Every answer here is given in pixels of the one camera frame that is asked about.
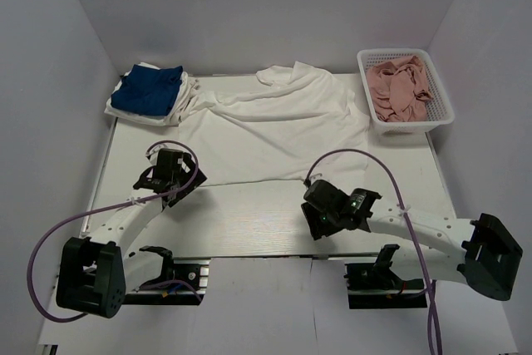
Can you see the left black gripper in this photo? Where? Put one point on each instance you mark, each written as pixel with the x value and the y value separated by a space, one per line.
pixel 200 179

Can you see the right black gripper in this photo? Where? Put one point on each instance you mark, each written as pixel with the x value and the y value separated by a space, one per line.
pixel 317 229

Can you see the blue t-shirt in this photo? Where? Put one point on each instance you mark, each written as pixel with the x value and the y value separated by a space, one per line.
pixel 148 91

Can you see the white t-shirt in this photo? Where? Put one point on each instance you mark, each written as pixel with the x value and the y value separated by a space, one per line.
pixel 277 132
pixel 188 90

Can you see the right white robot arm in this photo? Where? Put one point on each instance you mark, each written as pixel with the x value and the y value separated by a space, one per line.
pixel 479 253

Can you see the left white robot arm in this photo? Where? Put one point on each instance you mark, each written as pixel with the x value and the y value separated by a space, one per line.
pixel 97 272

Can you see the folded white t-shirt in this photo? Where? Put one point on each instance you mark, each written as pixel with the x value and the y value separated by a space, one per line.
pixel 188 90

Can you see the pink t-shirt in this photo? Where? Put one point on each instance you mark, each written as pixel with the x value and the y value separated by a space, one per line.
pixel 399 90

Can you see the white plastic basket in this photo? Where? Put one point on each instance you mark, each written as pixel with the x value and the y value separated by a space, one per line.
pixel 439 110

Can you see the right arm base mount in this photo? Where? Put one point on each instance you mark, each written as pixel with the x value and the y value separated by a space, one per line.
pixel 373 285

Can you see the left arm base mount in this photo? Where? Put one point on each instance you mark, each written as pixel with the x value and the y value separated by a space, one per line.
pixel 174 278

